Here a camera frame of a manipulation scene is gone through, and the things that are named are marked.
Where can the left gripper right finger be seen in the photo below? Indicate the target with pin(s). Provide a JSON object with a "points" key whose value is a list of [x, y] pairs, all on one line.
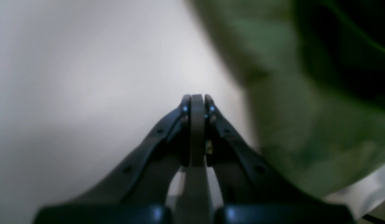
{"points": [[253, 192]]}

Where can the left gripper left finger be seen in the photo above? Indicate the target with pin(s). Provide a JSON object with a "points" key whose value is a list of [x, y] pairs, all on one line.
{"points": [[135, 191]]}

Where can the green t-shirt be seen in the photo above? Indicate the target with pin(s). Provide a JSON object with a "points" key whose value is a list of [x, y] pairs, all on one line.
{"points": [[314, 74]]}

